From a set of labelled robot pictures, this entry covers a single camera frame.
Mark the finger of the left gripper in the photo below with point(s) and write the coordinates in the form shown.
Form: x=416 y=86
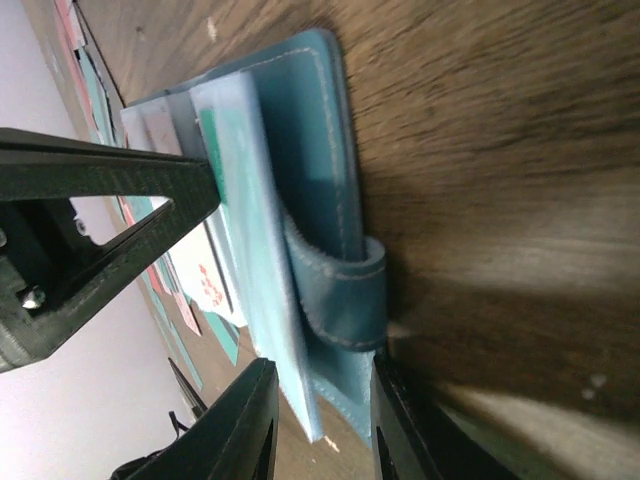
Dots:
x=79 y=223

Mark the blue leather card holder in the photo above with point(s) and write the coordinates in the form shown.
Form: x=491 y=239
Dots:
x=307 y=282

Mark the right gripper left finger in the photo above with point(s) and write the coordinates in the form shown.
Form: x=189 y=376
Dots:
x=235 y=438

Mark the teal VIP card front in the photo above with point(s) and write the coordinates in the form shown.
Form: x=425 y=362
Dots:
x=233 y=137

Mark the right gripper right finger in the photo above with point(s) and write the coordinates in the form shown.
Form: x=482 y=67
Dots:
x=413 y=438

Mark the white card red pattern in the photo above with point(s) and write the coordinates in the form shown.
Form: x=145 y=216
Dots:
x=198 y=273

